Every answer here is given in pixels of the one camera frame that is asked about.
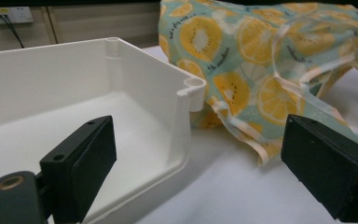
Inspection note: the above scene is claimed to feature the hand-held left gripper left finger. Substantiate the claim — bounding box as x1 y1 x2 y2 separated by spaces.
39 115 117 224

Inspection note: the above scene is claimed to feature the white plastic box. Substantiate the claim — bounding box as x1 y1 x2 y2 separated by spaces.
0 36 207 224

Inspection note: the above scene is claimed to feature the fruit print cloth bag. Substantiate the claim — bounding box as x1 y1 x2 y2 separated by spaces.
158 0 358 166

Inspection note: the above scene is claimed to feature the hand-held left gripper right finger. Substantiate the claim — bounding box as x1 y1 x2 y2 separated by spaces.
281 113 358 224

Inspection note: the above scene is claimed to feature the white wall socket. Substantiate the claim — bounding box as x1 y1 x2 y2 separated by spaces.
0 6 34 25

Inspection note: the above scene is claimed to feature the black power cable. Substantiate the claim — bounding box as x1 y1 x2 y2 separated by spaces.
0 14 26 49

